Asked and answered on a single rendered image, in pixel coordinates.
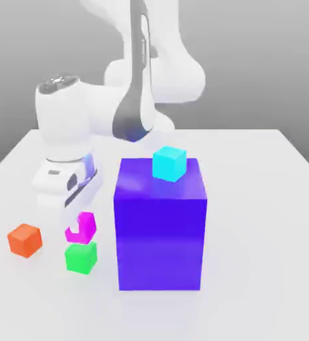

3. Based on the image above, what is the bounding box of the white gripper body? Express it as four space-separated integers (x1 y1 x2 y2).
36 169 105 224

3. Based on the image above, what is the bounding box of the small magenta cube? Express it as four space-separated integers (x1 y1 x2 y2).
64 211 97 245

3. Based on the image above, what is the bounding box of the small green cube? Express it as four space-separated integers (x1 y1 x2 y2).
64 241 99 276

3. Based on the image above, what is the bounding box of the small orange cube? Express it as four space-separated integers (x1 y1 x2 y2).
7 222 43 259

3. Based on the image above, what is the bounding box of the small cyan cube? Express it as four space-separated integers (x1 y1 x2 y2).
152 145 188 184

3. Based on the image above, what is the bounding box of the large purple box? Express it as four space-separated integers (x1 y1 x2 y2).
113 157 208 292

